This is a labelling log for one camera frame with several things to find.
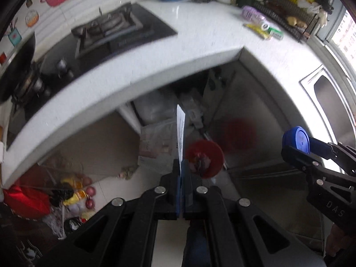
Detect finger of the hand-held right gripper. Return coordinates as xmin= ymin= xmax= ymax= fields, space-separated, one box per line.
xmin=309 ymin=137 xmax=356 ymax=174
xmin=281 ymin=145 xmax=356 ymax=198

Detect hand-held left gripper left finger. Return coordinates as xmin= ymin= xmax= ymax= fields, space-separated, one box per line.
xmin=36 ymin=158 xmax=182 ymax=267

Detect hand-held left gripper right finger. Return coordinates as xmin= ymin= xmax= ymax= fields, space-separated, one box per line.
xmin=181 ymin=159 xmax=330 ymax=267

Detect blue round lid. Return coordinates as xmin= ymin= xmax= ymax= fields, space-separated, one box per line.
xmin=282 ymin=126 xmax=310 ymax=155

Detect red plastic bin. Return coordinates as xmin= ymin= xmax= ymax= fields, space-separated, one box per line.
xmin=185 ymin=140 xmax=224 ymax=179

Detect white paper slip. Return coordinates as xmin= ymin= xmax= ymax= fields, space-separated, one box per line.
xmin=176 ymin=104 xmax=186 ymax=178

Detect person's right hand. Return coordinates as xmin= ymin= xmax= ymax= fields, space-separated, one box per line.
xmin=325 ymin=224 xmax=351 ymax=258

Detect dark crumpled wrapper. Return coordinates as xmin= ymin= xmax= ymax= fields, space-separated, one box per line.
xmin=190 ymin=152 xmax=213 ymax=174

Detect person's left leg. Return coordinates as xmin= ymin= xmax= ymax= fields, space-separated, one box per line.
xmin=183 ymin=220 xmax=212 ymax=267

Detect steel sink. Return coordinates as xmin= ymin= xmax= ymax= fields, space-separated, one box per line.
xmin=299 ymin=65 xmax=356 ymax=145

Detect grey floor rag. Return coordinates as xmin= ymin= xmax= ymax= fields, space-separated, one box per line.
xmin=118 ymin=167 xmax=138 ymax=180

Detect clear plastic bags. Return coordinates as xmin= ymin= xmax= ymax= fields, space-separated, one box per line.
xmin=138 ymin=118 xmax=181 ymax=159

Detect steel cabinet door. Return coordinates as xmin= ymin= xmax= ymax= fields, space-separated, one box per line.
xmin=206 ymin=61 xmax=292 ymax=170

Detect beige cabinet door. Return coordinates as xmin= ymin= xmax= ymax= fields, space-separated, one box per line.
xmin=36 ymin=111 xmax=142 ymax=184

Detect yellow oil bottle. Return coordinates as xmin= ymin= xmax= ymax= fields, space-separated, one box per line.
xmin=63 ymin=190 xmax=89 ymax=206

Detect window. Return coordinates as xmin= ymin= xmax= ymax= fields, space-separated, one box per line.
xmin=325 ymin=6 xmax=356 ymax=62

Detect green white small box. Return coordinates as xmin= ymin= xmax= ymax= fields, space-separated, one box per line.
xmin=268 ymin=28 xmax=284 ymax=41

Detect ginger root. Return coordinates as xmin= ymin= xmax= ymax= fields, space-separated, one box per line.
xmin=286 ymin=17 xmax=306 ymax=28

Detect yellow tube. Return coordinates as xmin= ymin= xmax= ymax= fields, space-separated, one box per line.
xmin=244 ymin=24 xmax=272 ymax=40

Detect black cloth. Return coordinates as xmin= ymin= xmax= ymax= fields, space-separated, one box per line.
xmin=314 ymin=0 xmax=334 ymax=14

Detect purple plastic bottle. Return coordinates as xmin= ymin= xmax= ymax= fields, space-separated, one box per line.
xmin=241 ymin=6 xmax=271 ymax=31

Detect red plastic bag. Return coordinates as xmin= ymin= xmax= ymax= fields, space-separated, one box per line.
xmin=3 ymin=185 xmax=52 ymax=220

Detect black glass gas stove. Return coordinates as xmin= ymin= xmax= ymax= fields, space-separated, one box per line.
xmin=6 ymin=2 xmax=178 ymax=149

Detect black wok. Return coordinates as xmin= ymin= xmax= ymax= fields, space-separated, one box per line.
xmin=0 ymin=32 xmax=36 ymax=103

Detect black wire dish rack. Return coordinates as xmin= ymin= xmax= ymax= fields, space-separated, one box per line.
xmin=236 ymin=0 xmax=334 ymax=42

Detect round jar wall sticker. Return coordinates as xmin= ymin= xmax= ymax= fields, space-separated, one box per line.
xmin=25 ymin=10 xmax=39 ymax=28

